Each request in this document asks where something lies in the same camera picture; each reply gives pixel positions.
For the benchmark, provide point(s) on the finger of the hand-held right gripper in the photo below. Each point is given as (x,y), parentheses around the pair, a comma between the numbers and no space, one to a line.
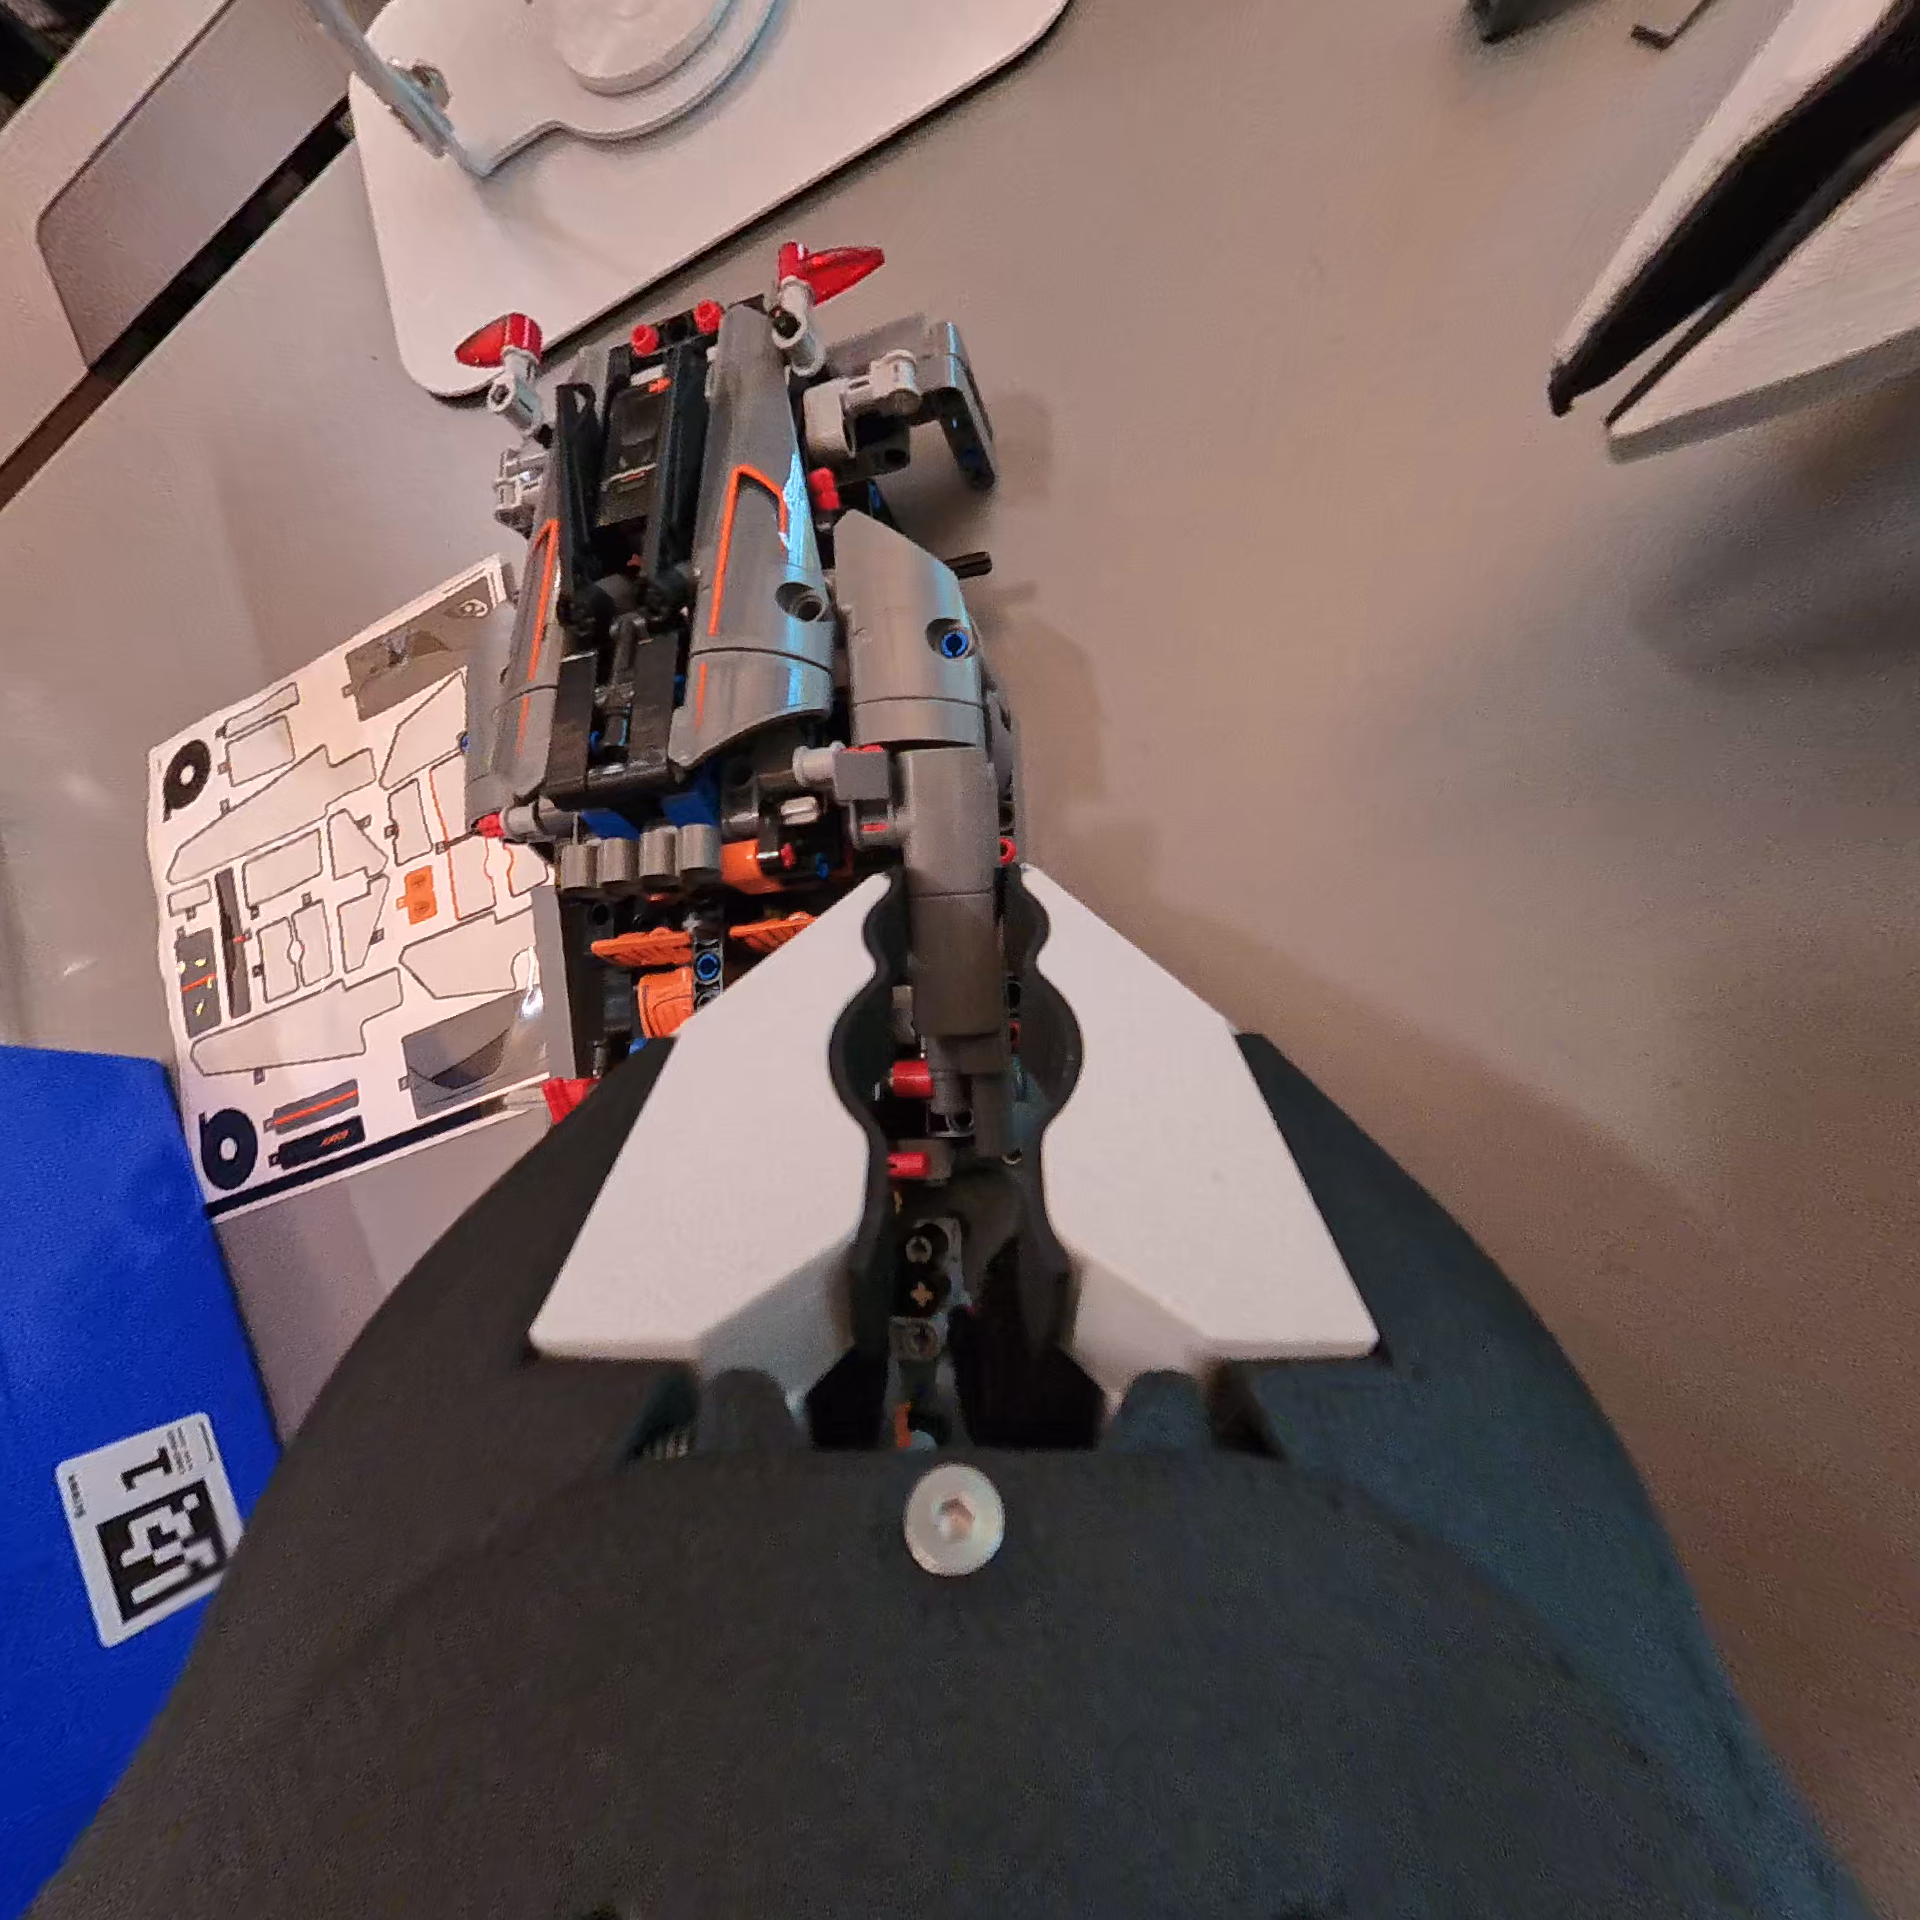
(1769,88)
(1830,316)

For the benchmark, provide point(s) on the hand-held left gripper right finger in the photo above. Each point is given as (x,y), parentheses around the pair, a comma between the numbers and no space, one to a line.
(1199,1199)

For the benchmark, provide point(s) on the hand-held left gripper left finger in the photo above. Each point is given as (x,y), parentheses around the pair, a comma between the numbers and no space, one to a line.
(705,1199)

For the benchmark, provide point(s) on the grey lego door panel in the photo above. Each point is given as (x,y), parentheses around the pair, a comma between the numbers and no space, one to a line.
(952,899)

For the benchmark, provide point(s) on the grey black lego car model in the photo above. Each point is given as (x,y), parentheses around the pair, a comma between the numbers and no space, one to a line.
(751,599)

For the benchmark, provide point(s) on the white sticker sheet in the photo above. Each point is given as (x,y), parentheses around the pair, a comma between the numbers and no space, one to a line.
(299,899)

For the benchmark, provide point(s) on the blue plastic bin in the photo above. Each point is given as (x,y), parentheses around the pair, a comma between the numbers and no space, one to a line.
(89,1273)

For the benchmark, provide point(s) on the white metal stand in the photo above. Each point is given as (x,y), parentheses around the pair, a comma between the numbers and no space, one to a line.
(674,195)

